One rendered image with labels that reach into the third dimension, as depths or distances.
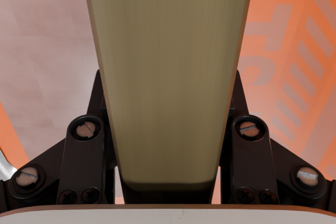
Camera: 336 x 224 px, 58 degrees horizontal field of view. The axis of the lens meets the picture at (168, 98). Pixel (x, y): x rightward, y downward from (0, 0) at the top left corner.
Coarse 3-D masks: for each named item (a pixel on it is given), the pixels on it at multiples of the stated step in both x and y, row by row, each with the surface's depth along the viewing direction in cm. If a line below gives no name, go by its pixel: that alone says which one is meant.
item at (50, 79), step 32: (0, 64) 18; (32, 64) 18; (64, 64) 18; (96, 64) 18; (0, 96) 20; (32, 96) 20; (64, 96) 20; (0, 128) 22; (32, 128) 22; (64, 128) 22
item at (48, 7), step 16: (0, 0) 15; (16, 0) 15; (32, 0) 15; (48, 0) 15; (64, 0) 15; (80, 0) 15; (0, 16) 16; (16, 16) 16; (32, 16) 16; (48, 16) 16; (64, 16) 16; (80, 16) 16; (0, 32) 17; (16, 32) 17; (32, 32) 17; (48, 32) 17; (64, 32) 17; (80, 32) 17
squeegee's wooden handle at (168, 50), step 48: (96, 0) 5; (144, 0) 5; (192, 0) 5; (240, 0) 5; (96, 48) 6; (144, 48) 6; (192, 48) 6; (240, 48) 6; (144, 96) 6; (192, 96) 6; (144, 144) 7; (192, 144) 7; (144, 192) 9; (192, 192) 9
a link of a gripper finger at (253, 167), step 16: (240, 128) 10; (256, 128) 10; (240, 144) 9; (256, 144) 9; (240, 160) 9; (256, 160) 9; (272, 160) 9; (224, 176) 11; (240, 176) 8; (256, 176) 8; (272, 176) 8; (224, 192) 10; (240, 192) 8; (256, 192) 8; (272, 192) 8
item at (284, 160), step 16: (240, 80) 12; (240, 96) 11; (240, 112) 11; (224, 144) 10; (272, 144) 10; (224, 160) 11; (288, 160) 9; (304, 160) 9; (288, 176) 9; (304, 176) 9; (320, 176) 9; (288, 192) 9; (304, 192) 9; (320, 192) 9
